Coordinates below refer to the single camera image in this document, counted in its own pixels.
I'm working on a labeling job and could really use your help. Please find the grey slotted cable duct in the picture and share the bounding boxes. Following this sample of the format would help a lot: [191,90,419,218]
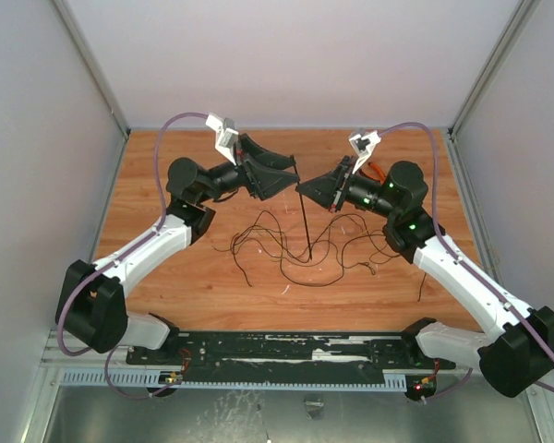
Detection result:
[58,368,407,393]

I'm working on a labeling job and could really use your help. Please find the dark brown wire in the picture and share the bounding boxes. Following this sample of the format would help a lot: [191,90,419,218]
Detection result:
[322,211,416,267]

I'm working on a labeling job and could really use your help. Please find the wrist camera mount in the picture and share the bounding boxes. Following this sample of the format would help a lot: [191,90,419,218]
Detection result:
[205,113,239,165]
[348,129,381,174]

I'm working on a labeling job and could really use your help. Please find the black zip tie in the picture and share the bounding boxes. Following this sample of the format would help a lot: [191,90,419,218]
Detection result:
[290,154,313,262]

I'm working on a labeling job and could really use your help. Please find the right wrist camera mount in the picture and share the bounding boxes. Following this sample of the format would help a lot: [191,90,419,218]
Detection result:
[348,129,381,174]

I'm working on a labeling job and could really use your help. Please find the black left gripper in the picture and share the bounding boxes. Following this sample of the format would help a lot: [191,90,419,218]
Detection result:
[198,134,301,203]

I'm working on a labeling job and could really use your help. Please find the orange handled pliers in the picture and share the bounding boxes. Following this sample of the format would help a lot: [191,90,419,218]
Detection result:
[368,162,387,183]

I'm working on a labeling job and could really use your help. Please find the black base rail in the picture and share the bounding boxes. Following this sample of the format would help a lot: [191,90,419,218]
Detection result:
[126,331,455,388]

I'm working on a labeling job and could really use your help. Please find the black wire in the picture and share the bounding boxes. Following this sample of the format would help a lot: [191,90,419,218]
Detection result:
[211,221,379,287]
[230,210,389,264]
[276,230,430,304]

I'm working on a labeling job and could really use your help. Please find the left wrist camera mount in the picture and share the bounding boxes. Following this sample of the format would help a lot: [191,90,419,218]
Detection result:
[205,113,239,165]

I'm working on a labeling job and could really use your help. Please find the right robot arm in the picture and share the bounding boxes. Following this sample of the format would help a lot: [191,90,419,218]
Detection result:
[296,157,554,398]

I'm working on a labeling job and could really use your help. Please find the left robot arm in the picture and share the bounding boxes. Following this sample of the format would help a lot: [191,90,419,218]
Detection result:
[55,134,299,365]

